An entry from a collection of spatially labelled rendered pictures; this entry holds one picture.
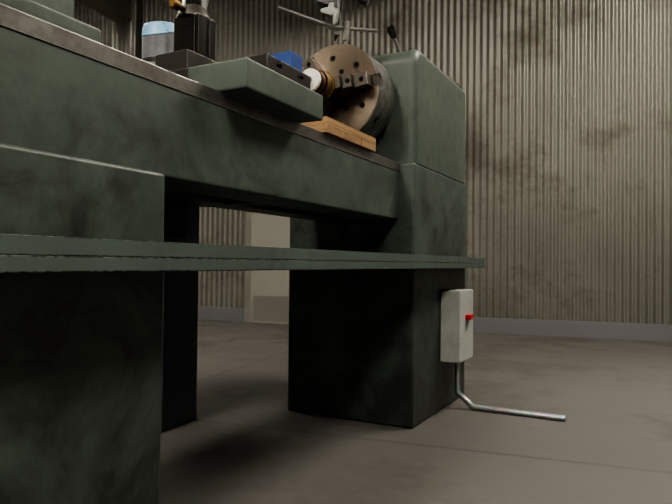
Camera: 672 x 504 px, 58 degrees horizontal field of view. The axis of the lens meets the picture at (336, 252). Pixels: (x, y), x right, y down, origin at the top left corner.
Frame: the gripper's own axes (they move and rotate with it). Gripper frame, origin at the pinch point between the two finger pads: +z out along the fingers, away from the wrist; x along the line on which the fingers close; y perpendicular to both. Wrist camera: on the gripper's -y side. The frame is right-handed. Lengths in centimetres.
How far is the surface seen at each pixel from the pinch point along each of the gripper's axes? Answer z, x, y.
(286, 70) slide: 31, 66, 6
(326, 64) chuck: 10.6, 2.2, 2.1
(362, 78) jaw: 16.7, 12.6, -10.1
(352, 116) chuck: 27.5, 7.2, -8.1
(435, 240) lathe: 64, -17, -41
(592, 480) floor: 120, 48, -78
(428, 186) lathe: 45, -11, -36
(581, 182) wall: 7, -260, -178
